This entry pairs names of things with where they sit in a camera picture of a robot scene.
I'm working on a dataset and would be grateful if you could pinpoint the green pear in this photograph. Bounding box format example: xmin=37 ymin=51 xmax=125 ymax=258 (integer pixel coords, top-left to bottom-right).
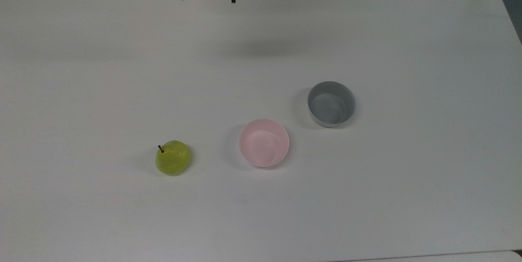
xmin=155 ymin=140 xmax=191 ymax=176

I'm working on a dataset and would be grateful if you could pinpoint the pink bowl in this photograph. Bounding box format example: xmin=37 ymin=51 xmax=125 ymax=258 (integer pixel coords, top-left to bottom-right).
xmin=239 ymin=118 xmax=290 ymax=168

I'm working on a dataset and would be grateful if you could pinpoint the grey bowl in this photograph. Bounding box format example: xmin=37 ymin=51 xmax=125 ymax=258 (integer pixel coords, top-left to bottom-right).
xmin=307 ymin=81 xmax=356 ymax=128

